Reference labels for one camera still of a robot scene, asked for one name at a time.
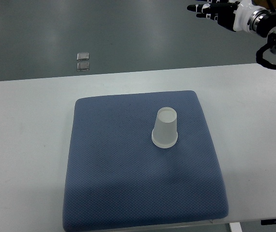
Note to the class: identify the white table leg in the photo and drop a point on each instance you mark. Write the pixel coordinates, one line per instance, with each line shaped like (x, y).
(235, 227)

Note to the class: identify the lower metal floor plate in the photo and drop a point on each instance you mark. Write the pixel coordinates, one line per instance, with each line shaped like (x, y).
(83, 66)

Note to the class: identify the white paper cup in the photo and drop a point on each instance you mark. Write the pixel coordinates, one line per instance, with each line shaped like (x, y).
(165, 127)
(165, 145)

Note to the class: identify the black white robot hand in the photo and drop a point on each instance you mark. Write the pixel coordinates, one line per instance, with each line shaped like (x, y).
(234, 15)

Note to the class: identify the upper metal floor plate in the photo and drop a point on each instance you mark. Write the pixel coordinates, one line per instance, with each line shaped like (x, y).
(83, 56)

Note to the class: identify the white paper cup on cushion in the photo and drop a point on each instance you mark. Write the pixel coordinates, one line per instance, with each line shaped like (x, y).
(165, 145)

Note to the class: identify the blue fabric cushion mat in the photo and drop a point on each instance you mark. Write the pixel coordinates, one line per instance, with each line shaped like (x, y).
(117, 178)

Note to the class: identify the metal floor plate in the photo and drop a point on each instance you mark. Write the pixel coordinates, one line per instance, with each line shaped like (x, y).
(83, 66)
(83, 56)

